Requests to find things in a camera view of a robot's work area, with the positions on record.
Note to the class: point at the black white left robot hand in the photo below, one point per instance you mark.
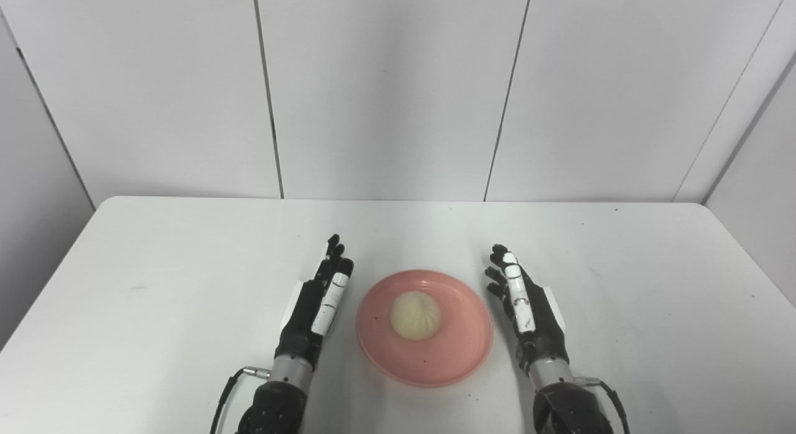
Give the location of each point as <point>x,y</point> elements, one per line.
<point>301,328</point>

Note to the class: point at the cream steamed bun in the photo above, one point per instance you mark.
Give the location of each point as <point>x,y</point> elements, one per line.
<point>415,316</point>

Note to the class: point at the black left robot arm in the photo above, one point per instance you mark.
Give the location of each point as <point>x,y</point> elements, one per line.
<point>277,403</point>

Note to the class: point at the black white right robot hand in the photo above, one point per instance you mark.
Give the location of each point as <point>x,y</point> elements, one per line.
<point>541,328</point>

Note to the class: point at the pink round plate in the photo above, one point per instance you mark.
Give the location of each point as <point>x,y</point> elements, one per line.
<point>460,353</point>

